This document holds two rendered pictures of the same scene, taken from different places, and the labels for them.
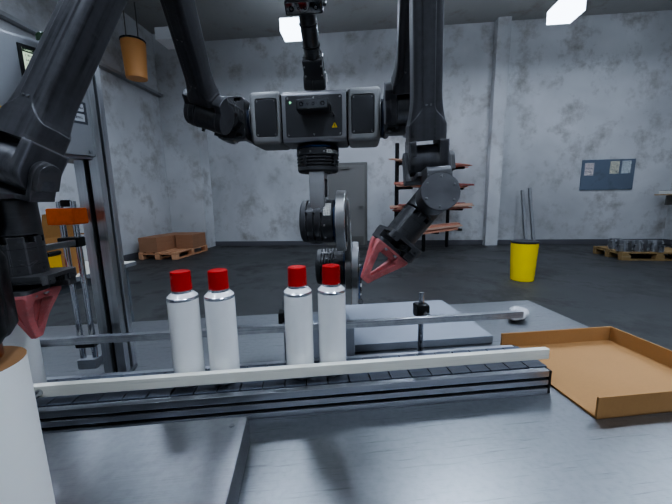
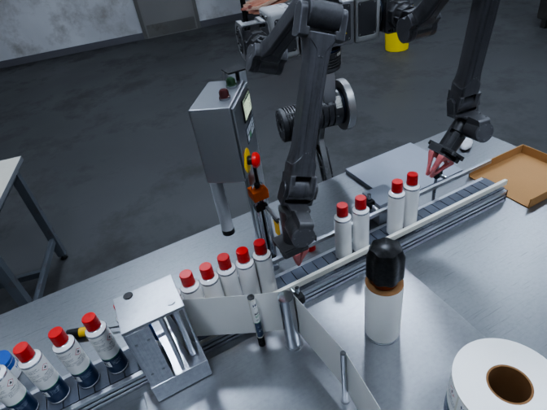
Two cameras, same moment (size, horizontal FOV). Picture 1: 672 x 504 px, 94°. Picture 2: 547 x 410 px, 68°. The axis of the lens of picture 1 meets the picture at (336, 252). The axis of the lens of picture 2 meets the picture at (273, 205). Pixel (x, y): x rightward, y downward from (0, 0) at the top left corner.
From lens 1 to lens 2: 0.98 m
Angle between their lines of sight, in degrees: 31
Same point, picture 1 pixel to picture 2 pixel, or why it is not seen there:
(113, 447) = (361, 294)
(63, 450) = (342, 303)
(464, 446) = (483, 240)
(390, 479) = (466, 263)
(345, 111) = (353, 18)
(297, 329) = (400, 213)
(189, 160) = not seen: outside the picture
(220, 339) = (366, 232)
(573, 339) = (504, 158)
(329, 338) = (413, 211)
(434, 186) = (482, 131)
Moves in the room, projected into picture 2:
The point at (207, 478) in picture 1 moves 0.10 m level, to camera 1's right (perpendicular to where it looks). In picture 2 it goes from (415, 287) to (444, 275)
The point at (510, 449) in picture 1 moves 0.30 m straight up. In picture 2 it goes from (501, 234) to (522, 156)
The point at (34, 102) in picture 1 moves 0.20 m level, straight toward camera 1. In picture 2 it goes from (311, 155) to (400, 167)
